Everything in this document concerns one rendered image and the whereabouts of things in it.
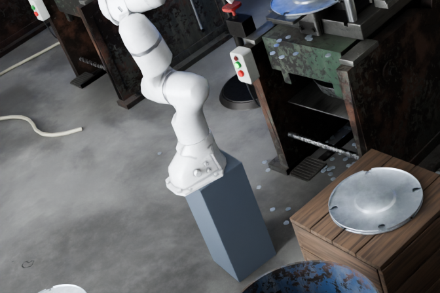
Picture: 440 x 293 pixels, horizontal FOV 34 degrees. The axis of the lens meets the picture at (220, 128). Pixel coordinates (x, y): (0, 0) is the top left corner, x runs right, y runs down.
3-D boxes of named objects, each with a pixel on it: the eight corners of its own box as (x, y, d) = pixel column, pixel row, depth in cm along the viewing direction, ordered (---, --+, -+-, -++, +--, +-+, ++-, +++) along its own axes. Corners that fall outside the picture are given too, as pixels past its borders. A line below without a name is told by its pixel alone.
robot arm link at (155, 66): (148, 57, 211) (107, 53, 223) (186, 114, 227) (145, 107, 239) (167, 32, 216) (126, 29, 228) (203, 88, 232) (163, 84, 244)
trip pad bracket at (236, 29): (255, 63, 281) (240, 20, 271) (238, 59, 289) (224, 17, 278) (265, 55, 284) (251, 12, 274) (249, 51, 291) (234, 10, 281)
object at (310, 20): (302, 54, 249) (292, 21, 242) (274, 48, 259) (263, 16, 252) (346, 19, 260) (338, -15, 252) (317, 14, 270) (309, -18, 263)
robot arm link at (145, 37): (156, 52, 211) (127, 7, 200) (110, 64, 218) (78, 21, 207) (171, 11, 224) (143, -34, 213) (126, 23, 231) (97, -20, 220)
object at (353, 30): (363, 40, 244) (360, 25, 241) (272, 23, 277) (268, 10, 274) (414, -2, 257) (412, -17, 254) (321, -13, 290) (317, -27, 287)
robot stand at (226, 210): (239, 282, 261) (200, 191, 237) (213, 260, 275) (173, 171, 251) (276, 254, 267) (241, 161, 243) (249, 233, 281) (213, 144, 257)
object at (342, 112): (371, 127, 261) (371, 125, 260) (287, 102, 292) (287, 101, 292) (437, 67, 279) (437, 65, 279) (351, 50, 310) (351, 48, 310)
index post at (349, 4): (353, 22, 244) (348, -3, 239) (347, 21, 246) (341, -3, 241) (359, 18, 245) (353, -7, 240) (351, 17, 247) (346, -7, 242)
